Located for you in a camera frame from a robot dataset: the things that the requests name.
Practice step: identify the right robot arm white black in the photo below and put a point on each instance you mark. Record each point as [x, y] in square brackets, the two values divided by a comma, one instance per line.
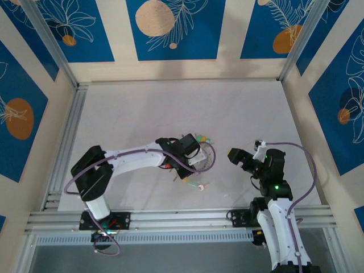
[280, 216]

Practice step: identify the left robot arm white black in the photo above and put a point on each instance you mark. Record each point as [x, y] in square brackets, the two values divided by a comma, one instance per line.
[136, 160]

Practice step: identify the small loose key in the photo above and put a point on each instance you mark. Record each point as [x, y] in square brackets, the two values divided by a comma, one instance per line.
[175, 178]

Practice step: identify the copper loose key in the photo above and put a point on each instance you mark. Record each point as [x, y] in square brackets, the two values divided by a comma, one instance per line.
[202, 186]

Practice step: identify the long aluminium base rail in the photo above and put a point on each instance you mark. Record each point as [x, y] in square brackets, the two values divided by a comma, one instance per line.
[182, 220]

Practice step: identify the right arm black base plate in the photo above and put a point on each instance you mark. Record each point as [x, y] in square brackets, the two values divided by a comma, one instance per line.
[240, 217]

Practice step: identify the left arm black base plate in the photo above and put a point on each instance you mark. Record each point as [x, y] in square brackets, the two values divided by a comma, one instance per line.
[122, 220]

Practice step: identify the short aluminium corner post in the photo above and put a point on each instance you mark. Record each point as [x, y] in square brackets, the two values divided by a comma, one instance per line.
[27, 256]
[334, 250]

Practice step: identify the aluminium side rail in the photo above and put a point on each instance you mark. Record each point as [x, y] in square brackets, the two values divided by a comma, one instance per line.
[75, 113]

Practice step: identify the aluminium frame post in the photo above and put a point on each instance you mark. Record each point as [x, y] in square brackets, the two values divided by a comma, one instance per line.
[301, 42]
[51, 42]

